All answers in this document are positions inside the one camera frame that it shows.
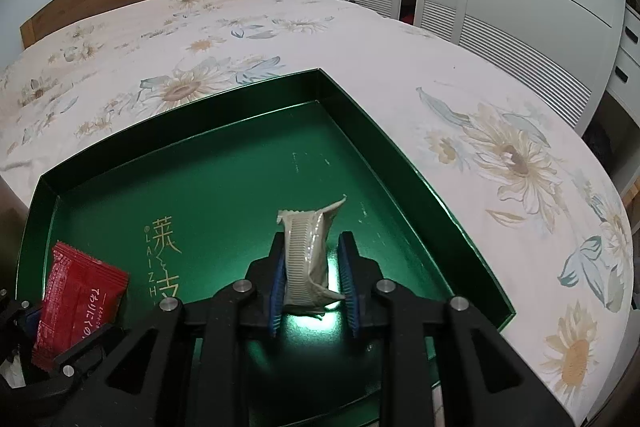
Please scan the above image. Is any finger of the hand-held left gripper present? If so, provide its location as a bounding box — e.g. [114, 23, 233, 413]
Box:
[50, 322, 128, 388]
[0, 289, 48, 358]

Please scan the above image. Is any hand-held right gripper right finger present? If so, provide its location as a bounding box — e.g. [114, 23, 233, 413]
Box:
[337, 231, 576, 427]

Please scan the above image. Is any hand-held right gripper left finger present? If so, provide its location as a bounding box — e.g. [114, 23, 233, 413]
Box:
[47, 232, 291, 427]

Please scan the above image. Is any red square snack packet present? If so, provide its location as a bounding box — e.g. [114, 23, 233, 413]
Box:
[32, 241, 131, 368]

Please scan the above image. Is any beige ridged snack packet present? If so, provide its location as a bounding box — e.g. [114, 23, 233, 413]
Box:
[276, 194, 347, 320]

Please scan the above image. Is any green gift box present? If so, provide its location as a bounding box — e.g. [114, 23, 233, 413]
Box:
[15, 68, 517, 395]

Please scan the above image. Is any floral bed blanket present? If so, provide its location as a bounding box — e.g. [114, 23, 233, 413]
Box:
[0, 0, 636, 423]

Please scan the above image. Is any white drawer cabinet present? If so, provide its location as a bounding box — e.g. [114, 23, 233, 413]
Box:
[607, 4, 640, 108]

